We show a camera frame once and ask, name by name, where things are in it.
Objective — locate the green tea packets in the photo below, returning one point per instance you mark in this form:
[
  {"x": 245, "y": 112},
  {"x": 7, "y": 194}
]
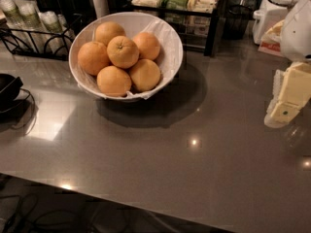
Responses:
[{"x": 174, "y": 4}]

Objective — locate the paper cup stack middle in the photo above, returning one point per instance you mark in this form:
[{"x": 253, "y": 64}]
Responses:
[{"x": 33, "y": 24}]

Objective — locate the black wire basket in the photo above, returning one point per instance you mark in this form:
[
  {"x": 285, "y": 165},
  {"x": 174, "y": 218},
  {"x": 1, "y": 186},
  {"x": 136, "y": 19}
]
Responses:
[{"x": 236, "y": 21}]

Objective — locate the white card red print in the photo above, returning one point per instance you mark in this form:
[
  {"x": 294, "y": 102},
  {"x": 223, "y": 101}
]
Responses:
[{"x": 271, "y": 39}]

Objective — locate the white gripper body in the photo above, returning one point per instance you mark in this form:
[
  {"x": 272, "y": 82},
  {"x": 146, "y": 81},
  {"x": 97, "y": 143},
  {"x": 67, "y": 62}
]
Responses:
[{"x": 297, "y": 33}]

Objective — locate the paper cup stack left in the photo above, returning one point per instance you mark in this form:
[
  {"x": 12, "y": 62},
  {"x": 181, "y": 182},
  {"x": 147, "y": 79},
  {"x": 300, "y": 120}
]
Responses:
[{"x": 15, "y": 22}]

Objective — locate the orange top back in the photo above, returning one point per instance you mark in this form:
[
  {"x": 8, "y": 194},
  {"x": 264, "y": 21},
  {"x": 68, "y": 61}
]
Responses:
[{"x": 108, "y": 30}]

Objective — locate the orange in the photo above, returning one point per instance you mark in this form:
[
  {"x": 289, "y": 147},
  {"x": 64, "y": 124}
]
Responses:
[
  {"x": 122, "y": 52},
  {"x": 145, "y": 75},
  {"x": 147, "y": 44},
  {"x": 108, "y": 30},
  {"x": 113, "y": 81},
  {"x": 93, "y": 57}
]

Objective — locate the black object at left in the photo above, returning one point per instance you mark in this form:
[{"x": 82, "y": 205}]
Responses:
[{"x": 9, "y": 90}]

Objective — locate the white cylinder container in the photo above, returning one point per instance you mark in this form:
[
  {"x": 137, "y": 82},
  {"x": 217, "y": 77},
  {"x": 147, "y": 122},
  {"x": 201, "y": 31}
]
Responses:
[{"x": 99, "y": 0}]

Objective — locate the white bowl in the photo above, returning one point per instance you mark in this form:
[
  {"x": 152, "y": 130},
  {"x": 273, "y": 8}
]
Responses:
[{"x": 168, "y": 49}]

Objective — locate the white paper bowl liner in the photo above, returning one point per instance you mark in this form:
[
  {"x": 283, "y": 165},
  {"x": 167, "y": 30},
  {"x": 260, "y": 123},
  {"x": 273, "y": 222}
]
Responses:
[{"x": 166, "y": 39}]

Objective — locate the black condiment shelf rack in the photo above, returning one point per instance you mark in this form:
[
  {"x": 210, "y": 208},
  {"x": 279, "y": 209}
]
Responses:
[{"x": 180, "y": 21}]

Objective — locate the paper cup stack right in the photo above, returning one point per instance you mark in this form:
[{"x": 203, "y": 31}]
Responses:
[{"x": 51, "y": 23}]

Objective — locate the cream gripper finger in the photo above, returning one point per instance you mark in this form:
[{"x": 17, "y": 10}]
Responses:
[
  {"x": 276, "y": 111},
  {"x": 296, "y": 89}
]

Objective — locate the paper cup stack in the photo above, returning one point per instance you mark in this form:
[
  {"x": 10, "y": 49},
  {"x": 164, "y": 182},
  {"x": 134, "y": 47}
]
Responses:
[
  {"x": 51, "y": 23},
  {"x": 33, "y": 24},
  {"x": 15, "y": 22}
]

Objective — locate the black wire cup rack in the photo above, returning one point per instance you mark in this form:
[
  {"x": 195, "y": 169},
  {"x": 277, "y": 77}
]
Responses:
[{"x": 13, "y": 47}]

